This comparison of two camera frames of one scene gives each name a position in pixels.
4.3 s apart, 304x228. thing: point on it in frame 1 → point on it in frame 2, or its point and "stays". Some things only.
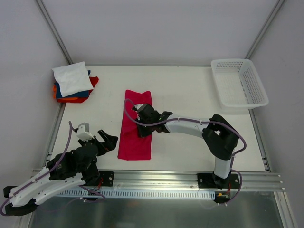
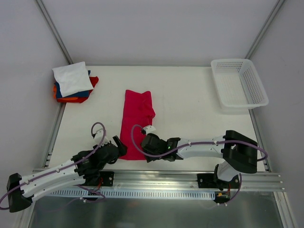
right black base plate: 210,180 stays
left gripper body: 99,144 → 118,148
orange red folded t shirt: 94,81 stays
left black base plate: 108,178 stays
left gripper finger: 109,143 → 122,149
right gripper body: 143,127 → 147,144
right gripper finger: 143,130 → 149,158
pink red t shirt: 132,147 stays
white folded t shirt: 73,79 stays
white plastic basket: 238,84 stays
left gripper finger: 104,136 → 117,140
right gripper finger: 140,118 → 145,143
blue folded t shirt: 84,94 stays
